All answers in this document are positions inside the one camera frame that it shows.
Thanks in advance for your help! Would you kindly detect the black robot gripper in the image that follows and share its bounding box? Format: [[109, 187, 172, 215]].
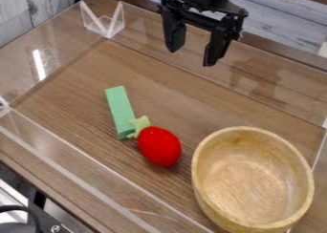
[[159, 0, 249, 67]]

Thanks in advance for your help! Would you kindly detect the red plush strawberry toy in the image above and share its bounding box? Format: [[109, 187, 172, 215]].
[[127, 116, 180, 166]]

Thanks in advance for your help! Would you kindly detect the green rectangular block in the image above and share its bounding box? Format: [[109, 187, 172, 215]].
[[104, 86, 135, 139]]

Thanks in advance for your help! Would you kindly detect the round wooden bowl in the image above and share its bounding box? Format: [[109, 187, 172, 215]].
[[191, 126, 313, 233]]

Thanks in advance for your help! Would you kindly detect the clear acrylic corner bracket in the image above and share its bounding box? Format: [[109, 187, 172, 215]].
[[78, 1, 124, 39]]

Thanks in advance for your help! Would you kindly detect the clear acrylic tray wall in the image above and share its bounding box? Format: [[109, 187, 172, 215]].
[[0, 97, 212, 233]]

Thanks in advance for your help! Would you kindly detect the black metal table frame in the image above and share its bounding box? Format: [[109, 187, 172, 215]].
[[28, 190, 73, 233]]

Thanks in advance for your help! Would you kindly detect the black cable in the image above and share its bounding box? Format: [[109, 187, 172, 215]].
[[0, 204, 41, 233]]

